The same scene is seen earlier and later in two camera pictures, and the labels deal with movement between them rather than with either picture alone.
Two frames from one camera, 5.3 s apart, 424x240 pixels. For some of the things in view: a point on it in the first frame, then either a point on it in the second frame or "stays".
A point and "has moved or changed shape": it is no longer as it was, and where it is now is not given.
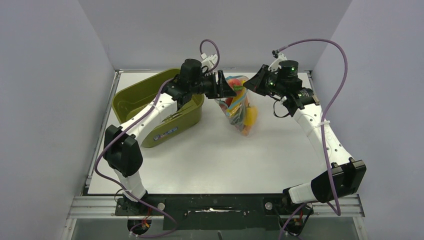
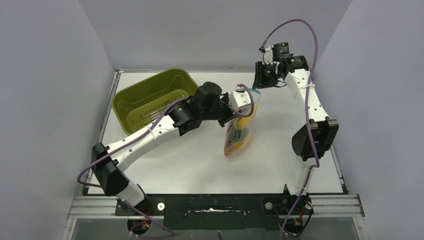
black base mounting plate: x=189 y=212 stays
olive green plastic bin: x=140 y=96 stays
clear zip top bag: x=243 y=117 has moved or changed shape
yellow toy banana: x=236 y=101 has moved or changed shape
